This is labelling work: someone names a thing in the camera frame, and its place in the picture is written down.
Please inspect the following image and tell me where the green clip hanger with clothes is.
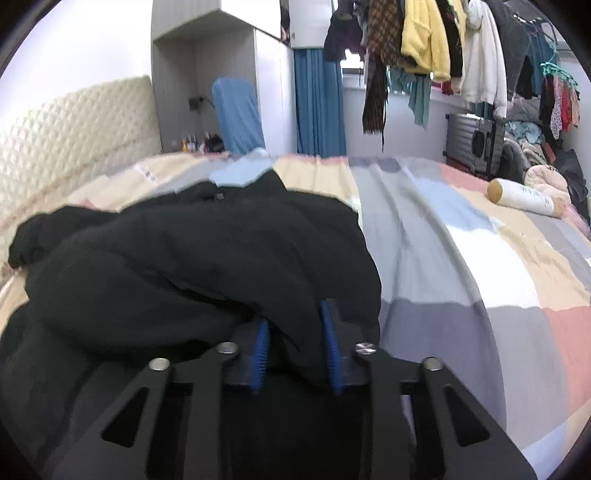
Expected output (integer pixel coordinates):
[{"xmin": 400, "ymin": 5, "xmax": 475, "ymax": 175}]
[{"xmin": 540, "ymin": 41, "xmax": 581, "ymax": 141}]

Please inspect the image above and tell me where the dark hanging jacket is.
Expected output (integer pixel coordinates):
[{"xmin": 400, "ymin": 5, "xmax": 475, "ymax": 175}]
[{"xmin": 323, "ymin": 0, "xmax": 365, "ymax": 63}]

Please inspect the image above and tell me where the black hanging garment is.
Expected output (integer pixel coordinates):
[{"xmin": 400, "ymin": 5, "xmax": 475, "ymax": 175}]
[{"xmin": 436, "ymin": 0, "xmax": 465, "ymax": 79}]

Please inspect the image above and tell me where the blue covered chair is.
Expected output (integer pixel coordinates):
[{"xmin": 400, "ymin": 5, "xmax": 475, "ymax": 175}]
[{"xmin": 211, "ymin": 78, "xmax": 267, "ymax": 155}]

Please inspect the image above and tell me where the cream quilted headboard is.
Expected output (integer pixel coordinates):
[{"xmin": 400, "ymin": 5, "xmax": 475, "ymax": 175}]
[{"xmin": 0, "ymin": 75, "xmax": 164, "ymax": 259}]

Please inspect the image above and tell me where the grey hanging garment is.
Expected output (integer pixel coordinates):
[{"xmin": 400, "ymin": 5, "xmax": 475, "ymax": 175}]
[{"xmin": 489, "ymin": 0, "xmax": 532, "ymax": 100}]

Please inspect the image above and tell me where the window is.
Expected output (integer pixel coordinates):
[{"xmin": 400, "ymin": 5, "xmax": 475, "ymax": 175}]
[{"xmin": 342, "ymin": 46, "xmax": 370, "ymax": 88}]

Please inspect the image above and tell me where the group of cosmetic bottles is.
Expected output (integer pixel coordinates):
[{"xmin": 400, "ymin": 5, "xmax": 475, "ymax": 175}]
[{"xmin": 178, "ymin": 131, "xmax": 225, "ymax": 154}]

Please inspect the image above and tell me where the blue curtain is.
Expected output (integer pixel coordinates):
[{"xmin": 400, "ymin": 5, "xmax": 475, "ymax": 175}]
[{"xmin": 294, "ymin": 47, "xmax": 347, "ymax": 158}]

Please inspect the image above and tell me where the patchwork blanket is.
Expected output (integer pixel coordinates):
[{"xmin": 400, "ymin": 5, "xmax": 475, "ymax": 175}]
[{"xmin": 0, "ymin": 152, "xmax": 591, "ymax": 467}]

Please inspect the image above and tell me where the dark teal hanging garment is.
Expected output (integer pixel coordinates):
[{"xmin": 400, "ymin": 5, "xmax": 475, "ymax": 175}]
[{"xmin": 526, "ymin": 28, "xmax": 560, "ymax": 90}]

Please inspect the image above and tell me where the grey wardrobe cabinet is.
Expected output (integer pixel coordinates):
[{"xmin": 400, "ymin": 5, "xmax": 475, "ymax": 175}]
[{"xmin": 151, "ymin": 0, "xmax": 296, "ymax": 155}]

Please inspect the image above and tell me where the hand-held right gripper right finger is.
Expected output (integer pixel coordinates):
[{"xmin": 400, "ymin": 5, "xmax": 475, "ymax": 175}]
[{"xmin": 320, "ymin": 299, "xmax": 539, "ymax": 480}]

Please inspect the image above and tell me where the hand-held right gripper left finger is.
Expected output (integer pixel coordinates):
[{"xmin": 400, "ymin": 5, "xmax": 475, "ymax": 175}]
[{"xmin": 48, "ymin": 318, "xmax": 273, "ymax": 480}]

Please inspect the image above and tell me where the white cylindrical tube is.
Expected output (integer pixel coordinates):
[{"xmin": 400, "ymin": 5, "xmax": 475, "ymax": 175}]
[{"xmin": 487, "ymin": 178, "xmax": 566, "ymax": 217}]

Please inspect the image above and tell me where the black garment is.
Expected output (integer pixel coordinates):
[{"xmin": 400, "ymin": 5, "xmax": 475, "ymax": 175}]
[
  {"xmin": 0, "ymin": 170, "xmax": 383, "ymax": 462},
  {"xmin": 436, "ymin": 0, "xmax": 465, "ymax": 79}
]

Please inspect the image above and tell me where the grey suitcase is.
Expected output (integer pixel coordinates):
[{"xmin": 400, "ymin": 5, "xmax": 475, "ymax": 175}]
[{"xmin": 445, "ymin": 113, "xmax": 506, "ymax": 178}]

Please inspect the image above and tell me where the pile of clothes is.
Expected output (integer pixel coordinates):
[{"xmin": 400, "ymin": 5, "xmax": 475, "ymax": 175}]
[{"xmin": 501, "ymin": 99, "xmax": 591, "ymax": 222}]

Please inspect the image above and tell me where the yellow hanging jacket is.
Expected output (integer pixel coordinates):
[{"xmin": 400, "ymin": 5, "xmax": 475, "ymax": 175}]
[{"xmin": 401, "ymin": 0, "xmax": 452, "ymax": 81}]

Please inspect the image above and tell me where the white hanging hoodie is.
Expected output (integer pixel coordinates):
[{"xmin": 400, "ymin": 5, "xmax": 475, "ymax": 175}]
[{"xmin": 459, "ymin": 0, "xmax": 509, "ymax": 118}]

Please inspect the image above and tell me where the plaid hanging shirt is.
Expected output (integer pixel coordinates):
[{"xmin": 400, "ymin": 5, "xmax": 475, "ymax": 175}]
[{"xmin": 361, "ymin": 0, "xmax": 404, "ymax": 137}]

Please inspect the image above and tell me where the black bag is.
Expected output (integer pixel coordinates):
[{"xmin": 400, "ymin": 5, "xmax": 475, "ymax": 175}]
[{"xmin": 551, "ymin": 148, "xmax": 589, "ymax": 208}]

